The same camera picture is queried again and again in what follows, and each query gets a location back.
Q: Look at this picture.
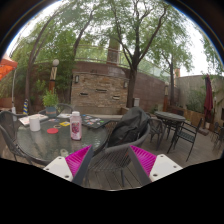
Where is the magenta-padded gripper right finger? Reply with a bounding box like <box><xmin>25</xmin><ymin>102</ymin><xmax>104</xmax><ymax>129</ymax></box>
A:
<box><xmin>128</xmin><ymin>144</ymin><xmax>184</xmax><ymax>187</ymax></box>

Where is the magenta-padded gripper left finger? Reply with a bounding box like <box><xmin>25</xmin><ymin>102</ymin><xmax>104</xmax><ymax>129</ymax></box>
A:
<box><xmin>43</xmin><ymin>144</ymin><xmax>95</xmax><ymax>187</ymax></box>

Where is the pink juice bottle white cap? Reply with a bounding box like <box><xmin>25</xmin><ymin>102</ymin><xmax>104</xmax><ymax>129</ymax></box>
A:
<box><xmin>69</xmin><ymin>110</ymin><xmax>83</xmax><ymax>141</ymax></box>

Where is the black metal chair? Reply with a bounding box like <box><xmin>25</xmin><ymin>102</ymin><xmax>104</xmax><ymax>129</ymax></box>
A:
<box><xmin>210</xmin><ymin>121</ymin><xmax>224</xmax><ymax>151</ymax></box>
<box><xmin>166</xmin><ymin>117</ymin><xmax>204</xmax><ymax>163</ymax></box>

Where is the round glass patio table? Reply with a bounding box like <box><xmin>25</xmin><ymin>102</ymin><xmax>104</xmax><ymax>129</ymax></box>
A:
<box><xmin>153</xmin><ymin>110</ymin><xmax>187</xmax><ymax>141</ymax></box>

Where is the white cup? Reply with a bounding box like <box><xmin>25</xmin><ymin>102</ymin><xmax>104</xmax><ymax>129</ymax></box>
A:
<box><xmin>29</xmin><ymin>114</ymin><xmax>41</xmax><ymax>132</ymax></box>

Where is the white laptop with stickers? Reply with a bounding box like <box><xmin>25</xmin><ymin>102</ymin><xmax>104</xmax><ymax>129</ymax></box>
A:
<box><xmin>18</xmin><ymin>113</ymin><xmax>50</xmax><ymax>127</ymax></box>

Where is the green plant in teal pot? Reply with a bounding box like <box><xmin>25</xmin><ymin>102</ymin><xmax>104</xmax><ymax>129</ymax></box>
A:
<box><xmin>41</xmin><ymin>89</ymin><xmax>60</xmax><ymax>118</ymax></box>

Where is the blue yellow striped bollard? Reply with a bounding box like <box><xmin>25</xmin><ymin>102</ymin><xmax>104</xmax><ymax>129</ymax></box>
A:
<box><xmin>22</xmin><ymin>98</ymin><xmax>30</xmax><ymax>116</ymax></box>

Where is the closed dark red parasol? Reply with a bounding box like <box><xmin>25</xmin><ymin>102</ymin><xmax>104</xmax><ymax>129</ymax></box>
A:
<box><xmin>203</xmin><ymin>73</ymin><xmax>214</xmax><ymax>124</ymax></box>

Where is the orange canopy tent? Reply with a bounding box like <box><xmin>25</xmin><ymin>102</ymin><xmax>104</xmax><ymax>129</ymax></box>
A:
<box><xmin>0</xmin><ymin>53</ymin><xmax>19</xmax><ymax>114</ymax></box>

